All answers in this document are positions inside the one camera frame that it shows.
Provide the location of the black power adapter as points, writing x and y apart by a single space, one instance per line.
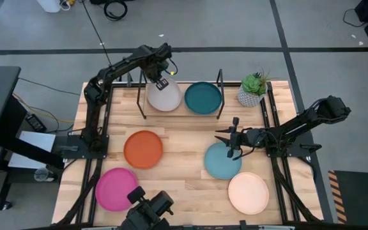
36 123

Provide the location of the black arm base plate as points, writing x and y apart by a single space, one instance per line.
299 150
62 148

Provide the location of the light teal plate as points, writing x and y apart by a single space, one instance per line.
219 163

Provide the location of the white container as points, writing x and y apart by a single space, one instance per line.
48 4

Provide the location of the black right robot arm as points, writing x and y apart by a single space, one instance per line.
299 126

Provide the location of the magenta pink plate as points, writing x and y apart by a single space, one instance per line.
115 190

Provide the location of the potted succulent plant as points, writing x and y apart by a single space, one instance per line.
251 92

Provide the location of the orange plate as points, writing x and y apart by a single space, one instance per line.
143 149

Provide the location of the wooden shelf with black frame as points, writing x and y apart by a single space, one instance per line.
149 112

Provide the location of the dark teal plate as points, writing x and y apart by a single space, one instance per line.
203 98

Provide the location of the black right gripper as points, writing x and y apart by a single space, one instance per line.
244 137

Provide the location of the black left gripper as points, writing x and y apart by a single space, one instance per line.
160 64

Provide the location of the black mat with striped edge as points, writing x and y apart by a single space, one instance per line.
359 195

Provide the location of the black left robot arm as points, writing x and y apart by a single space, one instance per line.
94 92

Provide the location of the white panel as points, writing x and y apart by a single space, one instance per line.
27 153

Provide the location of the clear glass jar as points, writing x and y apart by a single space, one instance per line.
41 174

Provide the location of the peach plate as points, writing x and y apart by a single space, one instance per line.
248 193

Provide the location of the grey plate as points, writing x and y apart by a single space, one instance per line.
165 100

